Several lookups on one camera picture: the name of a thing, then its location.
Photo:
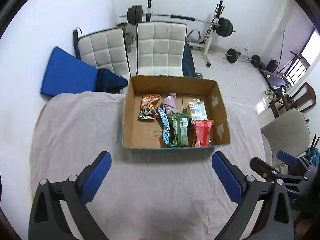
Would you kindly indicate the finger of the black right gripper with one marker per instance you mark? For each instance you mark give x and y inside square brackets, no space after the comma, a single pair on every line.
[296,165]
[269,173]

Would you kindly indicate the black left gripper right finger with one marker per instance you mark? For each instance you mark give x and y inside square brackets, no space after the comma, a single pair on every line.
[275,217]

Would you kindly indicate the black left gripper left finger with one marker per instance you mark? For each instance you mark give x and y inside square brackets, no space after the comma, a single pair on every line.
[47,220]

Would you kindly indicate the red snack packet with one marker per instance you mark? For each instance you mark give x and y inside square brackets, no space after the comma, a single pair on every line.
[202,132]

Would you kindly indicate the yellow tissue pack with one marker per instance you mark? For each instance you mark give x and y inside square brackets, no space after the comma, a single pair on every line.
[197,111]

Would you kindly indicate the green snack packet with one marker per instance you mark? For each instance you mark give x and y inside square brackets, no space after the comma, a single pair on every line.
[179,124]

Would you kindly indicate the blue snack packet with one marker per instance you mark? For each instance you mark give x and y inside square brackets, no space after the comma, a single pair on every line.
[166,126]

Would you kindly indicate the lilac cloth bundle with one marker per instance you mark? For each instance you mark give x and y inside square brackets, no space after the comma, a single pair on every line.
[169,106]

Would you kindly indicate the orange panda snack packet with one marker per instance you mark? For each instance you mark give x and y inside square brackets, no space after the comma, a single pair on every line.
[148,107]

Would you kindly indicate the grey chair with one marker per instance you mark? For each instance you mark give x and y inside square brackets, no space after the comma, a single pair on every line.
[289,133]

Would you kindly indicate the brown wooden chair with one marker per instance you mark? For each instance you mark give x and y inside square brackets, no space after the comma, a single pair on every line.
[304,94]

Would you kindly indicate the black treadmill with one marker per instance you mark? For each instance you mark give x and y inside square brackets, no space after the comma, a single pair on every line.
[274,79]

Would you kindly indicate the grey table cloth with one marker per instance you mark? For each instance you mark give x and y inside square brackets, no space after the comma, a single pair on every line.
[155,194]

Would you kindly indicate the chrome dumbbell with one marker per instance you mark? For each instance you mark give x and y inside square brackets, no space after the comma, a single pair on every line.
[199,75]

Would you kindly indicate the floor barbell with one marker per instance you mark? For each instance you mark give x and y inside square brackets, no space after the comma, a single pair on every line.
[232,56]

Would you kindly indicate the cardboard milk carton box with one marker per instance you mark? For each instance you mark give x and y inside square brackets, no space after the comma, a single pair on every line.
[147,134]

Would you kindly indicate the blue black weight bench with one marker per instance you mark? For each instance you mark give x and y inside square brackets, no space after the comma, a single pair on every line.
[187,62]

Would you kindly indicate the white weight rack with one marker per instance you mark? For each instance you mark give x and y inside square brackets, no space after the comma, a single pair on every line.
[204,44]

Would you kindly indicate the blue foam mat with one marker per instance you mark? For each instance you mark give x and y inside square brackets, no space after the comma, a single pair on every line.
[67,74]

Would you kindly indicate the dark blue cloth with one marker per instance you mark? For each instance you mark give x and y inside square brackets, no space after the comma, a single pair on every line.
[109,82]

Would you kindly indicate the right white quilted chair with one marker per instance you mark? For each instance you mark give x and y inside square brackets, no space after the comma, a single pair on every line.
[160,48]

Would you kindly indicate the white quilted chair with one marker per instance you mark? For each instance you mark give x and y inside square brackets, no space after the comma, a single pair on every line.
[160,48]
[104,49]

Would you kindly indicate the left white quilted chair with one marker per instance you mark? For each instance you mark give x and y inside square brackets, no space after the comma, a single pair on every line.
[104,49]

